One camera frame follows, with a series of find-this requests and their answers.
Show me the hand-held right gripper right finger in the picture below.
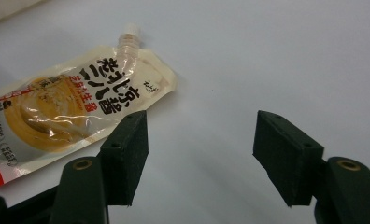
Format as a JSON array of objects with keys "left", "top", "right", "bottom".
[{"left": 252, "top": 109, "right": 325, "bottom": 208}]

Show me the cream spouted sauce pouch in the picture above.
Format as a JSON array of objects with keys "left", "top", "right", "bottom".
[{"left": 0, "top": 22, "right": 178, "bottom": 192}]

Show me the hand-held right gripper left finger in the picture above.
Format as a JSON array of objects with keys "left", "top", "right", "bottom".
[{"left": 96, "top": 109, "right": 149, "bottom": 207}]

